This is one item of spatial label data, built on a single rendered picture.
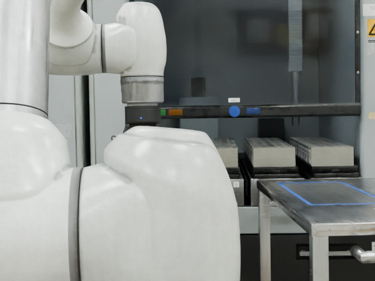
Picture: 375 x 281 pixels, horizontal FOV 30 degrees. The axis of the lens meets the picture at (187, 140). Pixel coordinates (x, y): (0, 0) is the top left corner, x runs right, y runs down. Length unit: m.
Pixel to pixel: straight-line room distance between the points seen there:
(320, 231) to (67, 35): 0.63
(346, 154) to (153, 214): 1.20
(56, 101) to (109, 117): 0.15
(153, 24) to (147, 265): 0.76
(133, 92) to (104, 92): 0.48
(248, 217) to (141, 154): 1.07
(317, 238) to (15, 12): 0.54
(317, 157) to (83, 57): 0.75
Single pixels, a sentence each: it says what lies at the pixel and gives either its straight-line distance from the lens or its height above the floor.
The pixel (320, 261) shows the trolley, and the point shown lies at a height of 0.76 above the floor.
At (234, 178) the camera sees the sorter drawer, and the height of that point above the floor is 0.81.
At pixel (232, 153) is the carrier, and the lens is 1.87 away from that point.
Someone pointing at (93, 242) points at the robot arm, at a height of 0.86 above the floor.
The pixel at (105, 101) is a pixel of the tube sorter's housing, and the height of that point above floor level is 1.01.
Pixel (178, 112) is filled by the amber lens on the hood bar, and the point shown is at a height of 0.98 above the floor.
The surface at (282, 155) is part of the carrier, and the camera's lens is 1.87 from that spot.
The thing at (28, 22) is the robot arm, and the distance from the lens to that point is 0.87.
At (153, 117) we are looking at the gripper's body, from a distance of 1.43.
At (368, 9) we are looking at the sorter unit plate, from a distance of 1.93.
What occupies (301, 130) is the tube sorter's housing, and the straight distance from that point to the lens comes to 2.65.
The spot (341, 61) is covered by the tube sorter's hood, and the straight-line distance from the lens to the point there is 1.89.
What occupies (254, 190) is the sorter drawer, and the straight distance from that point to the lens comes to 1.80.
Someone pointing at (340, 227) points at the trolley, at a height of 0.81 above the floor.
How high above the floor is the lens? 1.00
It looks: 3 degrees down
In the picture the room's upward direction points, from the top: 1 degrees counter-clockwise
